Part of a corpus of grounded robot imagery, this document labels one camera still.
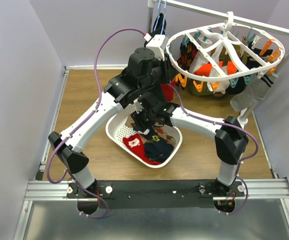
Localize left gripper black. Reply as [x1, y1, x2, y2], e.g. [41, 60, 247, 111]
[138, 52, 178, 90]

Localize navy santa sock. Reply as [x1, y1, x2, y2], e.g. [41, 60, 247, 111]
[137, 127, 163, 143]

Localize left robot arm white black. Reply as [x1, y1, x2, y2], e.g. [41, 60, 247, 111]
[48, 45, 177, 198]

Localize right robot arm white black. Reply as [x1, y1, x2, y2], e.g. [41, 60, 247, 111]
[131, 92, 249, 196]

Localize black sock on blue hanger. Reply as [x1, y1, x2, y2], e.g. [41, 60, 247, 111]
[151, 13, 167, 36]

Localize beige argyle sock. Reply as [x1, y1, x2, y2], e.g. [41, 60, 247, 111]
[124, 116, 179, 147]

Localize red hanging sock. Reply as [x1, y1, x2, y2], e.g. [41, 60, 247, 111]
[160, 83, 174, 102]

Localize dark argyle hanging sock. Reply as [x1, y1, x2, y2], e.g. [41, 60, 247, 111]
[177, 42, 198, 71]

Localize white orange hanging sock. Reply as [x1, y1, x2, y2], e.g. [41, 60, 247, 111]
[188, 44, 223, 77]

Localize navy green striped sock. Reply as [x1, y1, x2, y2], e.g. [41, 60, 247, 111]
[144, 142, 174, 163]

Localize red santa bear sock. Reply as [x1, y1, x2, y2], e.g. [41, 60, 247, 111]
[122, 133, 161, 166]

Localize white perforated plastic basket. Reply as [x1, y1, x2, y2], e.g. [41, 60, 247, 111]
[105, 105, 183, 169]

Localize grey striped hanging sock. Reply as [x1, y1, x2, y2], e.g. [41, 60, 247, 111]
[230, 72, 279, 112]

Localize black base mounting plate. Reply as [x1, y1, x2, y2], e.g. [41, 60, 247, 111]
[66, 179, 245, 213]

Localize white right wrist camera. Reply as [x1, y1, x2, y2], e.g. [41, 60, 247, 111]
[133, 98, 144, 114]

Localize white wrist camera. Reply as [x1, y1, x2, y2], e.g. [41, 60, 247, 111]
[145, 34, 169, 61]
[133, 98, 144, 114]

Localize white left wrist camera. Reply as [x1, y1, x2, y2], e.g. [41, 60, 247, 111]
[145, 34, 169, 61]

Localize aluminium rail frame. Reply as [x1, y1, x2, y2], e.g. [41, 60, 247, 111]
[14, 65, 289, 240]

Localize white drying rack frame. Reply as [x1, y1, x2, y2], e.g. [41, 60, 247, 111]
[147, 0, 289, 125]

